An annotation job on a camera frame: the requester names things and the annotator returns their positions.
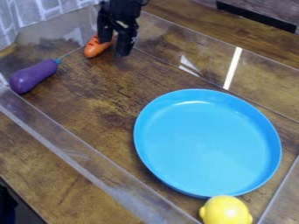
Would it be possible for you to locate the clear acrylic enclosure wall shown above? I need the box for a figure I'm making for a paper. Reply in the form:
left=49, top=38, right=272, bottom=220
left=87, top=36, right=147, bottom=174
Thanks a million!
left=0, top=0, right=299, bottom=224

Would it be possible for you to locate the orange toy carrot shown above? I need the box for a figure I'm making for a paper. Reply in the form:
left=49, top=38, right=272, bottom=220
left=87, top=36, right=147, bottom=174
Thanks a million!
left=85, top=35, right=115, bottom=59

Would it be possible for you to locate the blue round tray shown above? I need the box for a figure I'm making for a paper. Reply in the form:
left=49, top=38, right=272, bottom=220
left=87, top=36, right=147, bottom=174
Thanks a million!
left=134, top=89, right=284, bottom=198

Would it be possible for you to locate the purple toy eggplant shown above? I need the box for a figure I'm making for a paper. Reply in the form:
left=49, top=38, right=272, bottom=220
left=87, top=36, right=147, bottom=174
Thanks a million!
left=10, top=59, right=62, bottom=95

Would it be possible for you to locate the yellow toy lemon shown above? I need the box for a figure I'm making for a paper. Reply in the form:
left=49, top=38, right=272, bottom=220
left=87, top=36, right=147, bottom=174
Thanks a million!
left=199, top=195, right=254, bottom=224

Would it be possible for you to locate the white grey curtain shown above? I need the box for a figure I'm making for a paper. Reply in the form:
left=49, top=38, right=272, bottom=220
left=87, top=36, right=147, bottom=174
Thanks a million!
left=0, top=0, right=106, bottom=51

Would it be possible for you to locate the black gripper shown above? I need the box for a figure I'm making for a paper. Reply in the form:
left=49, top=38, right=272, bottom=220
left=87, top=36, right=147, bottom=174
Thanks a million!
left=98, top=0, right=143, bottom=57

